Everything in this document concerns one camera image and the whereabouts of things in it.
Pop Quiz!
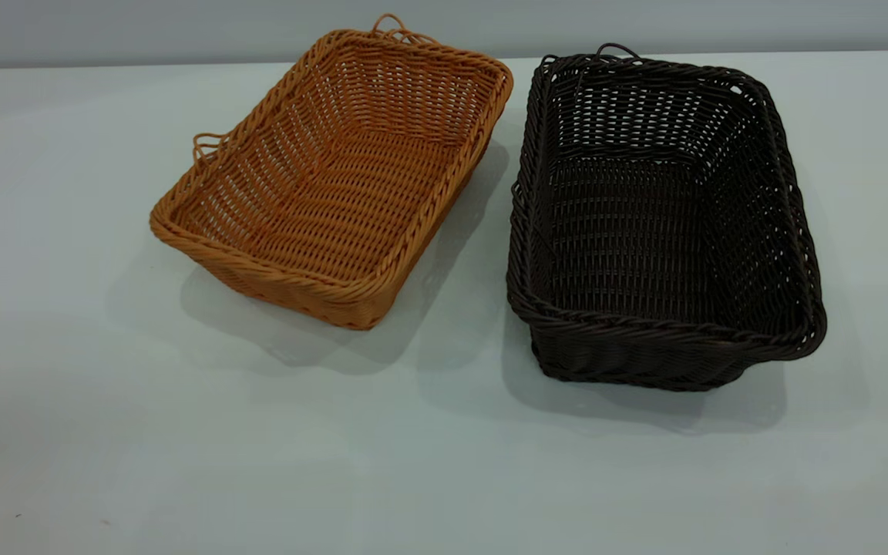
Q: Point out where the orange-brown wicker basket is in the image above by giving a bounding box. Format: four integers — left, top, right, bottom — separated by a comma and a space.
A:
150, 13, 514, 331

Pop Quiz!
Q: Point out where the dark brown wicker basket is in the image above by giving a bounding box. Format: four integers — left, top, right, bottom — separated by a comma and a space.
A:
506, 43, 828, 392

